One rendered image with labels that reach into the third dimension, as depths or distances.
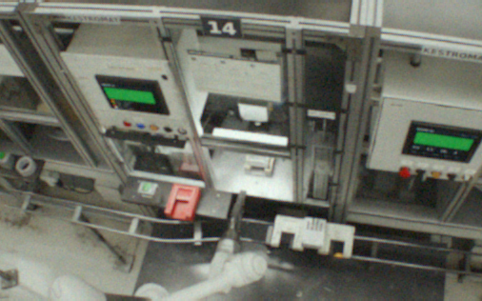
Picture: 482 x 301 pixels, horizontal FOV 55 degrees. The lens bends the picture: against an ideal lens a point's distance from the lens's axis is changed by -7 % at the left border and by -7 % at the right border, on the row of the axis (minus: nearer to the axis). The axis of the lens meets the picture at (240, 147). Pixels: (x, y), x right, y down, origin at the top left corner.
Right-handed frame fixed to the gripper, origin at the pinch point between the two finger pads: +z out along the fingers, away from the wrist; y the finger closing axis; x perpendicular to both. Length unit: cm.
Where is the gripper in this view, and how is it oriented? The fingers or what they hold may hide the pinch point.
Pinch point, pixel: (241, 197)
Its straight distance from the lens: 208.1
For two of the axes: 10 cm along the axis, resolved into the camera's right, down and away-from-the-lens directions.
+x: -9.7, -1.4, 2.0
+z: 2.3, -8.4, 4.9
